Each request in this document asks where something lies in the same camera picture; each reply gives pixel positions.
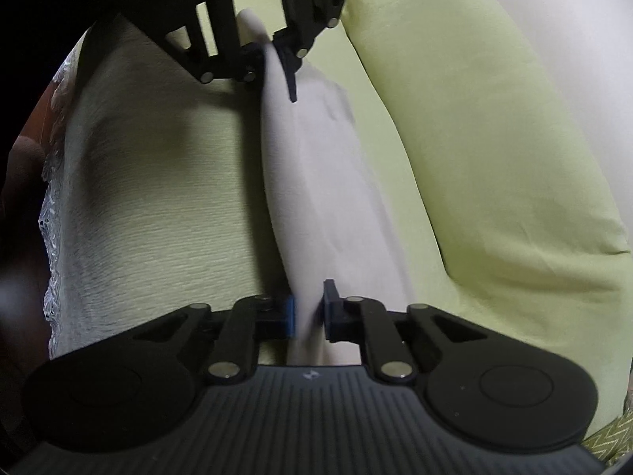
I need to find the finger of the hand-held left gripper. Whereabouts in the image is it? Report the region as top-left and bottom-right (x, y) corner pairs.
(143, 0), (268, 87)
(272, 0), (343, 105)

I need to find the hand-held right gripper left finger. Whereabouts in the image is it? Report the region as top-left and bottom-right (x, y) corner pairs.
(131, 294), (298, 385)

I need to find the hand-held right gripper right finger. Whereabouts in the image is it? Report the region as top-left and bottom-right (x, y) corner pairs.
(322, 279), (490, 385)

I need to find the white garment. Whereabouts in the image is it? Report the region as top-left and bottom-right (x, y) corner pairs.
(235, 7), (419, 368)

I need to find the green zigzag patterned cloth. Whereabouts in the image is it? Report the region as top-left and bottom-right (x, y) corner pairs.
(581, 403), (633, 466)

